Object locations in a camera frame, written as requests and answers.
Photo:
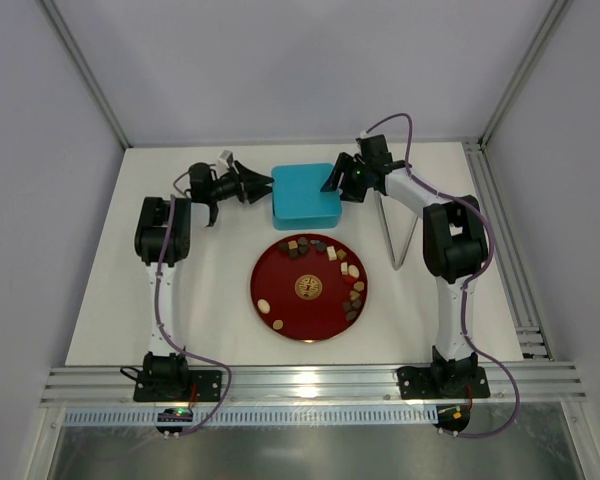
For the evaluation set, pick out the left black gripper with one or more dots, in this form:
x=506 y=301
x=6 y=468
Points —
x=243 y=185

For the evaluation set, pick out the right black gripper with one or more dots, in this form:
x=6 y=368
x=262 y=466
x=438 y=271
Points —
x=351 y=176

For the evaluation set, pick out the teal tin lid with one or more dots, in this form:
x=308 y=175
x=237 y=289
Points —
x=297 y=195

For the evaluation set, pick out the metal tongs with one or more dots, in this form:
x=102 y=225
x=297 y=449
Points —
x=398 y=227

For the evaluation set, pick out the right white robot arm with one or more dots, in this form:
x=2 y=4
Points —
x=455 y=252

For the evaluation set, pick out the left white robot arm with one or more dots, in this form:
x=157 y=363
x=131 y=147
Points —
x=162 y=241

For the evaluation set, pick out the white block chocolate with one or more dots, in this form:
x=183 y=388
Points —
x=331 y=253

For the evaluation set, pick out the white round swirl chocolate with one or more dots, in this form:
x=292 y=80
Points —
x=264 y=306

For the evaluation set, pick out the teal tin box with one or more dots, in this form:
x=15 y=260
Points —
x=305 y=225

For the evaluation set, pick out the red round tray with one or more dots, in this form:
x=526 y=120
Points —
x=309 y=293

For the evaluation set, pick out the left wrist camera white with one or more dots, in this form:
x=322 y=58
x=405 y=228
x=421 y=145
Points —
x=226 y=160

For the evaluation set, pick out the left black mount plate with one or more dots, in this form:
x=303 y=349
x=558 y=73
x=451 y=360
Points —
x=193 y=385

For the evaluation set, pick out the black mount plate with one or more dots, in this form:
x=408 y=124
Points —
x=426 y=383
x=193 y=385

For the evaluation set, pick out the right black mount plate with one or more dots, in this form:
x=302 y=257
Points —
x=426 y=383

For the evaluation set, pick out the right frame post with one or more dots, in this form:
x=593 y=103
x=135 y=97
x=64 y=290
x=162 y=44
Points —
x=533 y=53

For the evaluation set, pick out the frame post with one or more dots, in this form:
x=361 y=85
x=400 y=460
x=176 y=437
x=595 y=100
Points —
x=62 y=31
x=533 y=53

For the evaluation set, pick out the slotted cable duct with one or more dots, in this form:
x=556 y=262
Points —
x=251 y=416

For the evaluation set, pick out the left frame post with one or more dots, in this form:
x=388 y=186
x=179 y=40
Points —
x=62 y=31

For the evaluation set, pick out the aluminium rail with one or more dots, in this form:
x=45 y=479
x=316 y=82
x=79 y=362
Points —
x=100 y=386

